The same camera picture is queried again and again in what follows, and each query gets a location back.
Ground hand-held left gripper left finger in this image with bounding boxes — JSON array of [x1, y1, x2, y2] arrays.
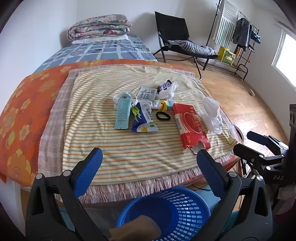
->
[[25, 147, 109, 241]]

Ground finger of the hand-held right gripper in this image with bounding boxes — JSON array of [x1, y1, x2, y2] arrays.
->
[[232, 143, 285, 168], [246, 131, 290, 158]]

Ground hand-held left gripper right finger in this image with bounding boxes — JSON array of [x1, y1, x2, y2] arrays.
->
[[196, 149, 273, 241]]

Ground red cardboard box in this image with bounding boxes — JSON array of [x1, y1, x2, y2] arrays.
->
[[172, 103, 211, 153]]

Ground blue plastic basket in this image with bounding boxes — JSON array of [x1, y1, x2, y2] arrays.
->
[[116, 186, 229, 241]]

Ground white plastic bag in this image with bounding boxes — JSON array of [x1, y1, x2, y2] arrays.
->
[[197, 97, 223, 135], [159, 82, 178, 100]]

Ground white looped band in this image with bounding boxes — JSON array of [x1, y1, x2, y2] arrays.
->
[[113, 92, 138, 109]]

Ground white round bin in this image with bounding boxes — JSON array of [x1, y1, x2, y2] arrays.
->
[[232, 124, 246, 144]]

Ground yellow striped blanket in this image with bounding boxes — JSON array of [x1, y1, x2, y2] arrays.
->
[[61, 65, 238, 186]]

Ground pink checked fringed blanket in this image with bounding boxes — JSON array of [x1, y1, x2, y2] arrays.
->
[[38, 62, 234, 204]]

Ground teal tube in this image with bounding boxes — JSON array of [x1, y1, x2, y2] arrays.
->
[[114, 93, 131, 130]]

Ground blue and white snack wrapper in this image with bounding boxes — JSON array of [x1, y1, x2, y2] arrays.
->
[[131, 102, 158, 133]]

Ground black clothes rack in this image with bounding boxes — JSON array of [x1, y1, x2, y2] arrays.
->
[[206, 0, 260, 81]]

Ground colourful striped wrapper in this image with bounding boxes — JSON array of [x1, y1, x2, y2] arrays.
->
[[151, 98, 177, 111]]

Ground window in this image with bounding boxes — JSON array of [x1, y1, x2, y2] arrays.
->
[[272, 31, 296, 87]]

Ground yellow crate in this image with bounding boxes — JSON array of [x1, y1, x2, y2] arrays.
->
[[217, 46, 236, 64]]

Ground grey label packet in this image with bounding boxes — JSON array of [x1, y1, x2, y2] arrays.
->
[[136, 86, 157, 100]]

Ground brown candy bar wrapper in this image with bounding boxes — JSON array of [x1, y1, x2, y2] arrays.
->
[[157, 80, 173, 93]]

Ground dark hanging clothes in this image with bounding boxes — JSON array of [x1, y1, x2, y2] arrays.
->
[[232, 18, 262, 52]]

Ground striped cloth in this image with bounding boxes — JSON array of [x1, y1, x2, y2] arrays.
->
[[167, 40, 218, 56]]

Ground green striped towel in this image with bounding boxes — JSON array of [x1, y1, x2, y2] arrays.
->
[[214, 0, 240, 48]]

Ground blue checked bedsheet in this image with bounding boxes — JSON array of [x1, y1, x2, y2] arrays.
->
[[30, 35, 158, 75]]

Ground folded floral quilt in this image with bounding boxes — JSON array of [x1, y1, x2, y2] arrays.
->
[[68, 15, 132, 42]]

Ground black folding chair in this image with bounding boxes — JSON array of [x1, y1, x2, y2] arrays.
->
[[153, 11, 219, 80]]

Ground black hair tie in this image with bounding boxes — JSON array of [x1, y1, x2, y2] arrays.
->
[[155, 111, 171, 121]]

